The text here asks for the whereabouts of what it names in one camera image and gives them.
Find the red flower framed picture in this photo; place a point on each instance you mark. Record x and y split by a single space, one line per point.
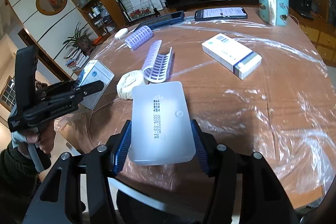
138 15

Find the white frosted plastic lid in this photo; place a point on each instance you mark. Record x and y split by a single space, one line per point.
161 130

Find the black trash bin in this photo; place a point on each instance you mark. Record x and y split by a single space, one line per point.
133 211

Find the teal white fish mug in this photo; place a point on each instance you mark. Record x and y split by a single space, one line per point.
274 12

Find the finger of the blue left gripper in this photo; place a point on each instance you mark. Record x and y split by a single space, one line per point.
80 79

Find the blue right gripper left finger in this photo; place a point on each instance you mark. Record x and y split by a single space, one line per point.
120 149

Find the white oval case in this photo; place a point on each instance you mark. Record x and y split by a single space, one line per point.
122 32

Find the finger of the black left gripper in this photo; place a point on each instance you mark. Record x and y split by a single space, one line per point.
90 88

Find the person's left hand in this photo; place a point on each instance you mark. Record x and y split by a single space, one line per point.
45 139

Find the round wooden wall frame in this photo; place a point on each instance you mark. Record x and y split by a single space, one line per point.
50 7

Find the stack of books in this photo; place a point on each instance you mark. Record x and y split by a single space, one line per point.
75 58

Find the open purple hair roller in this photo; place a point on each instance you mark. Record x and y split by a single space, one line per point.
156 67

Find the white blue carton box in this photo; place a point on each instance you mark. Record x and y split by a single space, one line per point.
236 57

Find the blue white medicine box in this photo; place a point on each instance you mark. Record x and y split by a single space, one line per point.
94 79

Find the wooden tv cabinet drawers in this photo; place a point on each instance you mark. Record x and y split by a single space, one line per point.
320 33

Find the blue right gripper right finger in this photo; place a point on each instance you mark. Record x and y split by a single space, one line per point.
206 146

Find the purple hair roller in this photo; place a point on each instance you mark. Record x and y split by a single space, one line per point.
139 37
156 67

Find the black smartphone lit screen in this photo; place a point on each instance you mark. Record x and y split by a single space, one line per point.
220 13

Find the potted green plant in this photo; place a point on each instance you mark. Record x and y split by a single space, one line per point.
80 39

